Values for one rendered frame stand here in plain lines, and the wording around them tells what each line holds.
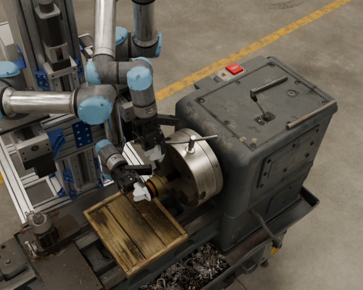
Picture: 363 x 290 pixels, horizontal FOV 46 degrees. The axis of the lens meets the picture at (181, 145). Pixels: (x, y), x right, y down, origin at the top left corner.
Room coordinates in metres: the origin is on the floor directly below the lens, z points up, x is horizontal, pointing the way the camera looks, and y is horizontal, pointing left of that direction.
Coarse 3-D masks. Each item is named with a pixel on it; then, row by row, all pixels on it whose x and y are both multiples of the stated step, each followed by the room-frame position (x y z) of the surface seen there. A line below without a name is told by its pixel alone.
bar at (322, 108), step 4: (332, 100) 1.38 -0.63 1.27; (328, 104) 1.35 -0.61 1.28; (332, 104) 1.36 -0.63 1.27; (320, 108) 1.33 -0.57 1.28; (324, 108) 1.33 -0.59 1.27; (312, 112) 1.30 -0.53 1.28; (316, 112) 1.30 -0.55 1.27; (320, 112) 1.32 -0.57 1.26; (304, 116) 1.27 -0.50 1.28; (308, 116) 1.28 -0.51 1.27; (312, 116) 1.29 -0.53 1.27; (296, 120) 1.25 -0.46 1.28; (300, 120) 1.25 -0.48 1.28; (304, 120) 1.26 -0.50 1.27; (288, 124) 1.22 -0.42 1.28; (292, 124) 1.22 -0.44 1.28; (296, 124) 1.23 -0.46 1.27; (288, 128) 1.21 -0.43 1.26
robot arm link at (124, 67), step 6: (138, 60) 1.15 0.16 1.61; (144, 60) 1.15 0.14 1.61; (120, 66) 1.11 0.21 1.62; (126, 66) 1.11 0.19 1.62; (132, 66) 1.11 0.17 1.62; (138, 66) 1.11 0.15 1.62; (144, 66) 1.11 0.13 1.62; (150, 66) 1.14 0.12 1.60; (120, 72) 1.09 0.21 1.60; (126, 72) 1.09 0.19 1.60; (150, 72) 1.09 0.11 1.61; (120, 78) 1.08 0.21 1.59; (126, 78) 1.08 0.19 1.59; (120, 84) 1.09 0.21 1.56; (126, 84) 1.09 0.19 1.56
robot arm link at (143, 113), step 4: (156, 104) 1.02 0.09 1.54; (136, 108) 0.99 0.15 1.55; (140, 108) 0.98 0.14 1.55; (144, 108) 0.98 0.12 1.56; (148, 108) 0.98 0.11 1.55; (152, 108) 0.99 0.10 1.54; (156, 108) 1.01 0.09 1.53; (136, 112) 0.99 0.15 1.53; (140, 112) 0.98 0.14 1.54; (144, 112) 0.98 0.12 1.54; (148, 112) 0.98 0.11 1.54; (152, 112) 0.99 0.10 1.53; (156, 112) 1.00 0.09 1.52; (140, 116) 0.98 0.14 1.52; (144, 116) 0.98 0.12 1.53; (148, 116) 0.98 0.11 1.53; (152, 116) 0.99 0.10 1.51
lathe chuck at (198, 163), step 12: (180, 132) 1.21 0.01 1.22; (168, 144) 1.13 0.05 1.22; (180, 144) 1.12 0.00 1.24; (180, 156) 1.07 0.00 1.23; (192, 156) 1.07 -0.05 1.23; (204, 156) 1.08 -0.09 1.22; (180, 168) 1.07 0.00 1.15; (192, 168) 1.03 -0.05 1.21; (204, 168) 1.04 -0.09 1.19; (192, 180) 1.01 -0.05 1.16; (204, 180) 1.01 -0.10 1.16; (192, 204) 1.00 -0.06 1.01
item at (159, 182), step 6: (156, 174) 1.06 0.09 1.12; (150, 180) 1.03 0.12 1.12; (156, 180) 1.03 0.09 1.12; (162, 180) 1.04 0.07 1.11; (150, 186) 1.00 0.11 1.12; (156, 186) 1.00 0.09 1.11; (162, 186) 1.01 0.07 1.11; (150, 192) 0.98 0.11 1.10; (156, 192) 0.99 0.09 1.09; (162, 192) 1.00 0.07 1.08
